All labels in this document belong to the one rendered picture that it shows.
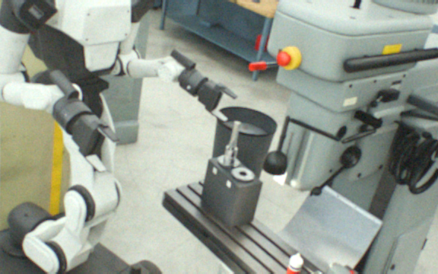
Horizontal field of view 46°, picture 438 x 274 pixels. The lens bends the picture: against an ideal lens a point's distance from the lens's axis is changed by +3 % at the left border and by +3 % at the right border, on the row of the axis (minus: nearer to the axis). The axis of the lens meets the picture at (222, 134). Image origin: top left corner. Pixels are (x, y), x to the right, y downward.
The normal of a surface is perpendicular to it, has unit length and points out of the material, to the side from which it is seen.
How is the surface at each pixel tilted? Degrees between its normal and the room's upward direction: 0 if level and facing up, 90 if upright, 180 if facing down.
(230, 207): 90
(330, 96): 90
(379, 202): 90
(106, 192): 66
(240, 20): 90
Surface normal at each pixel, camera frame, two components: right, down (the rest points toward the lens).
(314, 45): -0.74, 0.17
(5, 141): 0.65, 0.44
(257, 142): 0.36, 0.53
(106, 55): 0.79, 0.40
